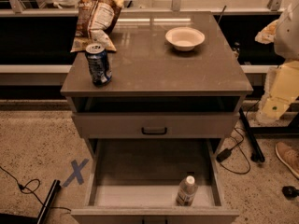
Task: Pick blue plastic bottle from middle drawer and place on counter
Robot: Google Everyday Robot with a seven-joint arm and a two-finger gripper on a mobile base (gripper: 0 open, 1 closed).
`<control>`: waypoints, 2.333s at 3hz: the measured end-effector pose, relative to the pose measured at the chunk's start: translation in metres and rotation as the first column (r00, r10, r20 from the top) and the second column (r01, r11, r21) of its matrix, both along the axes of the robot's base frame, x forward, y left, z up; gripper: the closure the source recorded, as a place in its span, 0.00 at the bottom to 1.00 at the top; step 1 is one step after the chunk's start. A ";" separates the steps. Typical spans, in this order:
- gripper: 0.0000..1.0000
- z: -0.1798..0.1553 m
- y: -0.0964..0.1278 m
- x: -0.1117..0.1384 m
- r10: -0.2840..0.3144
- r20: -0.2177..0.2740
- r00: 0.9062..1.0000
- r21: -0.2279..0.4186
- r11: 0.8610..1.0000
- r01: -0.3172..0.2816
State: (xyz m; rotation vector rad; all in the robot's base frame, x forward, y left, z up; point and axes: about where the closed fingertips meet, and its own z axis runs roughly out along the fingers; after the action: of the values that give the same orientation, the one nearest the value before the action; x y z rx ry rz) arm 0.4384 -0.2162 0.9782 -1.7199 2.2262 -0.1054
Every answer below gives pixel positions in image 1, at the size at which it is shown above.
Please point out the black stand leg right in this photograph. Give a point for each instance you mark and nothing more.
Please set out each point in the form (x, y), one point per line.
(257, 155)

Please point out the blue tape cross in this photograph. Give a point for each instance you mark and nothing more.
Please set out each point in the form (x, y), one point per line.
(76, 174)

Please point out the white paper bowl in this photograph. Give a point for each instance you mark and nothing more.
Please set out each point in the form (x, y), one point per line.
(184, 38)

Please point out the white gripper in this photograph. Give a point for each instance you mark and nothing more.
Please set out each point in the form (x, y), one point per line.
(288, 34)

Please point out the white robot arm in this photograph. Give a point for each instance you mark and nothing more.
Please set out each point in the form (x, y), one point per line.
(283, 33)

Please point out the black round foot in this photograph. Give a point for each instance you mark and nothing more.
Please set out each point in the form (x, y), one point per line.
(290, 191)

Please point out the black drawer handle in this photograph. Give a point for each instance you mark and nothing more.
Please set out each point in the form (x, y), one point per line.
(154, 131)

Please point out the black stand leg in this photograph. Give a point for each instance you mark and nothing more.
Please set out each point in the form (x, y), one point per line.
(257, 155)
(54, 189)

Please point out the clear plastic water bottle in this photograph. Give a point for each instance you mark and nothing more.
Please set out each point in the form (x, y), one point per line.
(186, 191)

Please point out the thin black antenna rod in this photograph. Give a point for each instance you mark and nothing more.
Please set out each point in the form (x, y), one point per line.
(222, 12)

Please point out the black stand leg left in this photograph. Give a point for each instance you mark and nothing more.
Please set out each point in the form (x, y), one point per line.
(54, 189)

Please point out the chip bag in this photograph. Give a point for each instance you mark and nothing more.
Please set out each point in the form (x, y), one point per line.
(96, 20)

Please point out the black power adapter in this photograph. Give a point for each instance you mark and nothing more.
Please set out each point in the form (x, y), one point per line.
(224, 155)

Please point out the blue soda can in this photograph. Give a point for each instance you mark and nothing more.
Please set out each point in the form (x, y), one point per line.
(98, 63)

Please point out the tan shoe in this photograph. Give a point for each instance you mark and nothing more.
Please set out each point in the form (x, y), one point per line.
(289, 157)

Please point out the open grey middle drawer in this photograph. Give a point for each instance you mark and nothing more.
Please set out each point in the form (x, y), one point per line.
(136, 182)

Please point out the closed grey top drawer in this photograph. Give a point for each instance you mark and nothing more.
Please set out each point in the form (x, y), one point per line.
(121, 125)

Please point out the grey drawer cabinet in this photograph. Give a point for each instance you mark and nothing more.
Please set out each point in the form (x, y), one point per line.
(150, 76)

